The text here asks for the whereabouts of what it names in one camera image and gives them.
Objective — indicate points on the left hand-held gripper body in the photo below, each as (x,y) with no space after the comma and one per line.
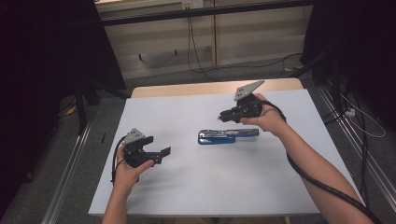
(134,151)

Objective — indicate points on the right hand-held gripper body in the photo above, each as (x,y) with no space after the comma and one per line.
(249,105)

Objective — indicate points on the blue stapler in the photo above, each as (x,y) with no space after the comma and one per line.
(218,137)

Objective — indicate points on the person's right hand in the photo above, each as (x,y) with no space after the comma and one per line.
(271,121)

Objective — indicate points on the person's left hand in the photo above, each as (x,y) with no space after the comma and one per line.
(126,179)

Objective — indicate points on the white table sheet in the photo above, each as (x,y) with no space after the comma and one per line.
(218,174)

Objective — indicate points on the black metal stand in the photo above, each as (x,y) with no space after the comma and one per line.
(81,105)
(330,74)

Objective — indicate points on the white power adapter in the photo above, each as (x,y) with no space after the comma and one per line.
(350,112)

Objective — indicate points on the black curtain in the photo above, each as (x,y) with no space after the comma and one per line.
(37,62)
(358,46)

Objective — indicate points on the metal floor rail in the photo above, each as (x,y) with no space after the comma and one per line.
(65,174)
(358,149)

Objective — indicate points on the white wall socket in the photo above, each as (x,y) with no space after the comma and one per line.
(193,3)

